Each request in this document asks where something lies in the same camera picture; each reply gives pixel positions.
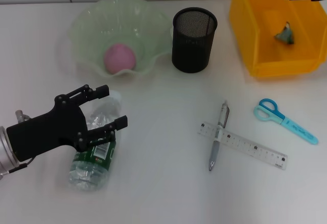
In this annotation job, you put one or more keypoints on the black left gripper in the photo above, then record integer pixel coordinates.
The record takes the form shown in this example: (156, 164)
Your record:
(51, 129)

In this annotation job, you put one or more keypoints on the teal plastic wrapper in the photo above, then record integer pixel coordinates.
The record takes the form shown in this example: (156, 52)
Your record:
(284, 36)

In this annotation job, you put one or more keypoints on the pink peach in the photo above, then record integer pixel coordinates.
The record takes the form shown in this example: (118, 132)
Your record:
(118, 58)

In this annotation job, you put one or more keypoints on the clear green-label water bottle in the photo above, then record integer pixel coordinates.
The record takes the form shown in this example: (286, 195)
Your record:
(87, 170)

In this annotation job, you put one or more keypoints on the blue scissors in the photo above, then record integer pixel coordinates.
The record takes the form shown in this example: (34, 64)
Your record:
(297, 129)

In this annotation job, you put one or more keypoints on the green glass fruit plate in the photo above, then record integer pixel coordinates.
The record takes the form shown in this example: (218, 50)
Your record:
(115, 22)

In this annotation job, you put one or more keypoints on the black mesh pen holder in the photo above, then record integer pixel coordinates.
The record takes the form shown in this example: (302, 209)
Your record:
(191, 48)

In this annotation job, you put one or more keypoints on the grey ballpoint pen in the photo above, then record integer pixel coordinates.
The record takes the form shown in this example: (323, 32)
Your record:
(214, 152)

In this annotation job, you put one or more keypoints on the transparent plastic ruler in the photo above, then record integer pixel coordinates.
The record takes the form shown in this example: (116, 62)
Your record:
(242, 143)

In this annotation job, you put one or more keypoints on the yellow plastic bin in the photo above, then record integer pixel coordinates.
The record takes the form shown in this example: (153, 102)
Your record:
(255, 43)

